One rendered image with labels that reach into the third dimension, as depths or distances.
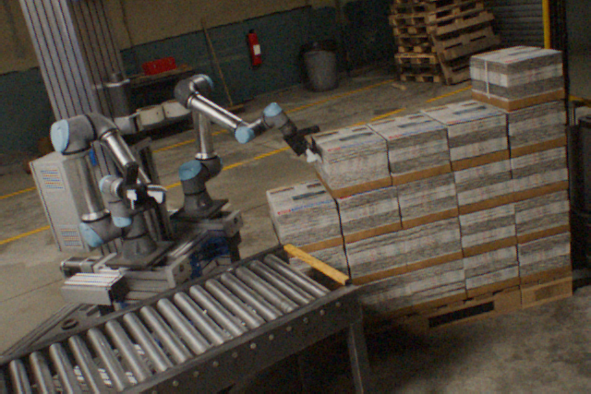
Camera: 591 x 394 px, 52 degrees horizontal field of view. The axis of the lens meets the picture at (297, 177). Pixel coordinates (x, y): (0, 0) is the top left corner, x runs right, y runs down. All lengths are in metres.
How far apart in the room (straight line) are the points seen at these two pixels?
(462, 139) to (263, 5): 7.38
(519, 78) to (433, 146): 0.50
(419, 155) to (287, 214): 0.67
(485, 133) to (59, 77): 1.94
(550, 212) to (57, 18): 2.46
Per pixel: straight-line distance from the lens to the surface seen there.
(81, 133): 2.54
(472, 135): 2.98
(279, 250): 2.51
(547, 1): 3.66
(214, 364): 1.95
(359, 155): 2.81
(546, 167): 3.22
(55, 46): 2.88
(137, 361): 2.04
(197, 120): 3.08
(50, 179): 3.07
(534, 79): 3.08
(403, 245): 3.01
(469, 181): 3.04
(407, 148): 2.86
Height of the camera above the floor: 1.84
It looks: 18 degrees down
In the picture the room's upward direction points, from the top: 11 degrees counter-clockwise
